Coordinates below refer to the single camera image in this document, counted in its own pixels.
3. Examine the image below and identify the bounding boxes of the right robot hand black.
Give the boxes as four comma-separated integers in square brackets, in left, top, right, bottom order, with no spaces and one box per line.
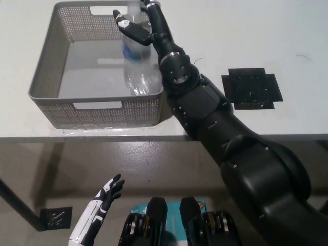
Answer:
[112,0,184,60]

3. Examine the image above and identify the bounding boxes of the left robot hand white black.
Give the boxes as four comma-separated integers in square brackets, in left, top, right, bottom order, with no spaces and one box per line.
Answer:
[67,173,126,246]

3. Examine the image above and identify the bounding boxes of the clear plastic water bottle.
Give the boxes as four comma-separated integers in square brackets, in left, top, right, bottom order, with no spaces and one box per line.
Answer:
[120,1,161,96]

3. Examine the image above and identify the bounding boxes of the black table leg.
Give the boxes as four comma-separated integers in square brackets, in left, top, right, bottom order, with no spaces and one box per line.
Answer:
[0,176,49,233]

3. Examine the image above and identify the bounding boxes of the clear adhesive tape strip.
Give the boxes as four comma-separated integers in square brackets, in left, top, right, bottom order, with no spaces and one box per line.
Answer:
[60,124,145,134]

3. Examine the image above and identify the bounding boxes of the black robot body teal tops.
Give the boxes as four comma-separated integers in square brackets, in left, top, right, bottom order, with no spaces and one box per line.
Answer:
[117,196,243,246]

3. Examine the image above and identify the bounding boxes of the grey perforated plastic basket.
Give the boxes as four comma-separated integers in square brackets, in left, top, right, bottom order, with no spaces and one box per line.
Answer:
[28,1,165,130]

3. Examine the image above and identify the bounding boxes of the black tape patch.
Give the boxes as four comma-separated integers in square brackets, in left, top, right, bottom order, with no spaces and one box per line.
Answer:
[221,67,284,111]

